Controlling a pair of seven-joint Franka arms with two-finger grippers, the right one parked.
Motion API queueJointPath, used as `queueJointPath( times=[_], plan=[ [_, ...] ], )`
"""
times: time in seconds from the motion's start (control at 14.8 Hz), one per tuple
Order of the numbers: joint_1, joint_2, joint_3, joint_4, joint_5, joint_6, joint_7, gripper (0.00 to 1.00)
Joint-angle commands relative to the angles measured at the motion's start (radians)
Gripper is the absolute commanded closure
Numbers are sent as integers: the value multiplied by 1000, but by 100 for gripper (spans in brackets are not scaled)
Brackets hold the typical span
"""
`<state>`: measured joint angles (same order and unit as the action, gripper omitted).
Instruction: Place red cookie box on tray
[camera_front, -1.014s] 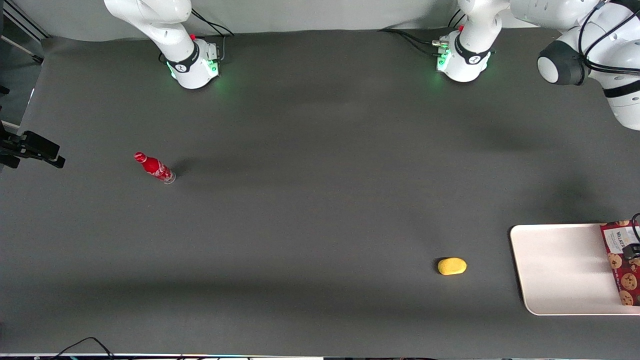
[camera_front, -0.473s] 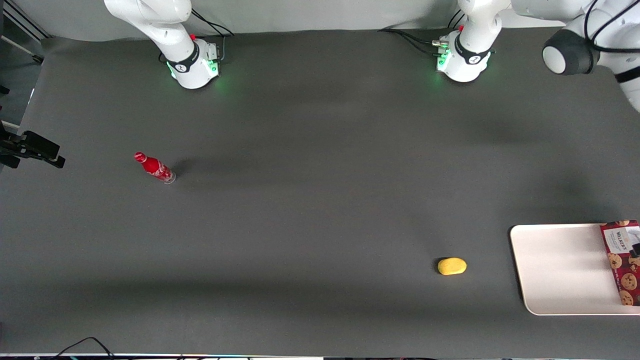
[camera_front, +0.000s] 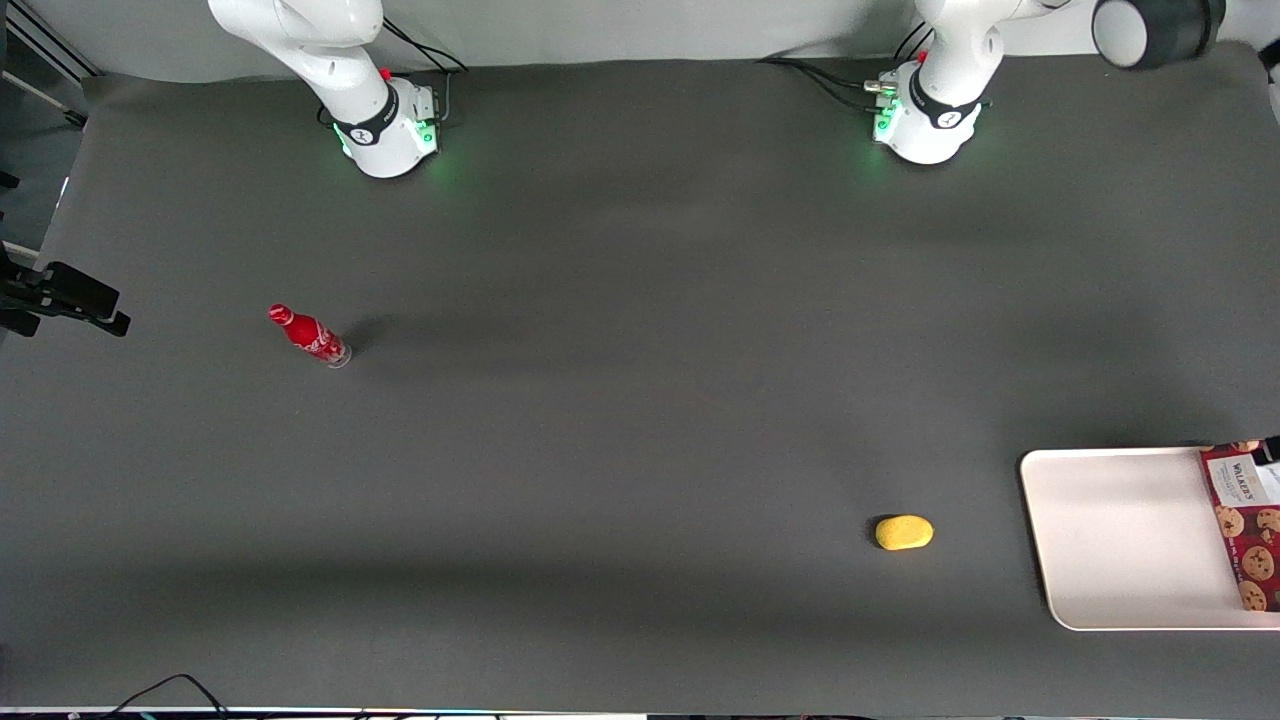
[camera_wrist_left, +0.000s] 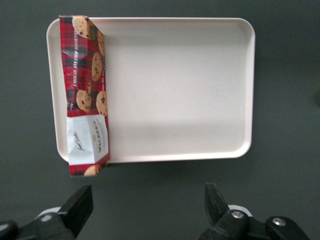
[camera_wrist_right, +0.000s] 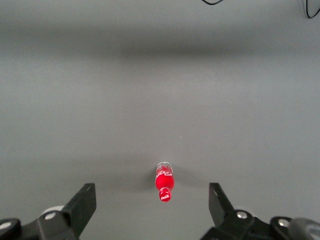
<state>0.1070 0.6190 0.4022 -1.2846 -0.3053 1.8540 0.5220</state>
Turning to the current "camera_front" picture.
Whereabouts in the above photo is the metal frame profile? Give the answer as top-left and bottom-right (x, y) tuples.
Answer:
(0, 0), (103, 131)

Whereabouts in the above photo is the black cable at right arm base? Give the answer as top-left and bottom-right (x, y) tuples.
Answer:
(380, 17), (469, 125)

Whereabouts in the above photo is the black cable at table edge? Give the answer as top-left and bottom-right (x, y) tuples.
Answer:
(98, 673), (233, 720)

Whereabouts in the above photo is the yellow lemon-shaped fruit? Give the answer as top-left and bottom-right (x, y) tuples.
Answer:
(875, 515), (935, 552)

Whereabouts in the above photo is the red soda bottle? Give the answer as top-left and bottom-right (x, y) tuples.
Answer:
(267, 304), (353, 369)

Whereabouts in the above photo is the black cable at left arm base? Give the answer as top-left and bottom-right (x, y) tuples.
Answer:
(758, 22), (936, 113)

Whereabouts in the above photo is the white rectangular tray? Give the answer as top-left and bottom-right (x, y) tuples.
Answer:
(1020, 447), (1280, 632)

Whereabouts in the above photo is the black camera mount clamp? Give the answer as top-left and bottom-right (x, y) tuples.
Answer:
(0, 245), (132, 339)

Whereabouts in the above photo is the red tartan cookie box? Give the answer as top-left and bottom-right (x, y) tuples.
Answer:
(1199, 440), (1280, 613)

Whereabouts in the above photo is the black cable at arm base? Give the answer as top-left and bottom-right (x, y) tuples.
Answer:
(758, 22), (936, 113)
(380, 17), (469, 125)

